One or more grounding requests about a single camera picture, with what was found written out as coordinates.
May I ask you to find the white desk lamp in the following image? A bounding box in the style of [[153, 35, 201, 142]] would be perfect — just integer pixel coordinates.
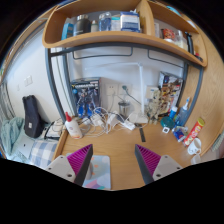
[[84, 61, 149, 125]]

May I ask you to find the white light switch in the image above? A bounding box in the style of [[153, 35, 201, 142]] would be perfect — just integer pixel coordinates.
[[23, 75, 34, 88]]

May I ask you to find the red chip canister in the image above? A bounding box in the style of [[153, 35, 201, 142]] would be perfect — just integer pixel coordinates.
[[183, 117, 206, 148]]

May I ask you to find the colourful picture box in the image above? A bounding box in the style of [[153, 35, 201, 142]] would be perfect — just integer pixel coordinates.
[[157, 71, 184, 116]]

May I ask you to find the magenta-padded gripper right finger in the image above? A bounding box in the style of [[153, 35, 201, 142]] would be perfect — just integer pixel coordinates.
[[134, 144, 184, 185]]

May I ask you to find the blue checkered quilt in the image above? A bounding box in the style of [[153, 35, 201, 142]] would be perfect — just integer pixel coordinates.
[[29, 139, 59, 169]]

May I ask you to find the glass cup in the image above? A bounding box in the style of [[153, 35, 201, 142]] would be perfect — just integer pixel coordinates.
[[118, 100, 131, 118]]

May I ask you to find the white power adapter block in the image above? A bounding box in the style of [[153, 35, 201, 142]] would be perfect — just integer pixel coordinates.
[[90, 114, 104, 128]]

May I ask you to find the wooden tree figurine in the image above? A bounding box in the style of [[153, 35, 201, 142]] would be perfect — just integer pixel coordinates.
[[147, 89, 163, 125]]

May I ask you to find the pastel printed mouse pad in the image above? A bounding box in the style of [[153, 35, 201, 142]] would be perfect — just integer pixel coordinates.
[[65, 153, 112, 191]]

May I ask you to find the white bottle with red cap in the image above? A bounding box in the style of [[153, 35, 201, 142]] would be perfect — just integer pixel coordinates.
[[64, 111, 84, 140]]

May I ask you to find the black ruler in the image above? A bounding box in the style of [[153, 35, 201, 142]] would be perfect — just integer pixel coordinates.
[[139, 126, 147, 143]]

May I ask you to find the green striped cloth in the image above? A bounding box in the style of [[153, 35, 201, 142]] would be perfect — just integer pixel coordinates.
[[213, 131, 224, 153]]

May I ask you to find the teal bowl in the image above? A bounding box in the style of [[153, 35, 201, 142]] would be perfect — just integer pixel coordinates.
[[160, 116, 176, 130]]

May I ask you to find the wooden shelf unit grey frame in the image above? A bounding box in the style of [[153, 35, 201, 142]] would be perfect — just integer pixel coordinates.
[[41, 0, 208, 126]]

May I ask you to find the white wall socket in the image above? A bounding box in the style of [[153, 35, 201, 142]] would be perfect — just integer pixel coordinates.
[[105, 83, 118, 97]]

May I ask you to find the white mug with doodle face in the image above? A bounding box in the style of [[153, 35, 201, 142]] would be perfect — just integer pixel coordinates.
[[187, 137, 203, 156]]

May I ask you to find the blue snack packet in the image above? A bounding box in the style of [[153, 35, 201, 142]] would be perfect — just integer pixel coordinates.
[[172, 126, 188, 143]]

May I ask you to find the black bag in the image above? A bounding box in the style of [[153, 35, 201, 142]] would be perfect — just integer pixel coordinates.
[[22, 94, 44, 139]]

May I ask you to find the teal blanket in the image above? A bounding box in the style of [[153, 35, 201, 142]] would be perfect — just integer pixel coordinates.
[[0, 116, 25, 156]]

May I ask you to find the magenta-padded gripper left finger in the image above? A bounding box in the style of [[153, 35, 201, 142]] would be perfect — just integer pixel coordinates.
[[44, 144, 94, 187]]

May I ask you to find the clear plastic container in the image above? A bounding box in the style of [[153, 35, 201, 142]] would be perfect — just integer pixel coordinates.
[[190, 153, 203, 166]]

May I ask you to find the white cable tangle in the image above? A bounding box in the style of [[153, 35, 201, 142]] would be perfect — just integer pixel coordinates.
[[79, 106, 124, 138]]

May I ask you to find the blue spray bottle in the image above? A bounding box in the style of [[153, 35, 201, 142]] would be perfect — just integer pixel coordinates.
[[176, 97, 191, 127]]

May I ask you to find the blue robot model kit box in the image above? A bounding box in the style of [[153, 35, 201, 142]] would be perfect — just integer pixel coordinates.
[[70, 77, 102, 118]]

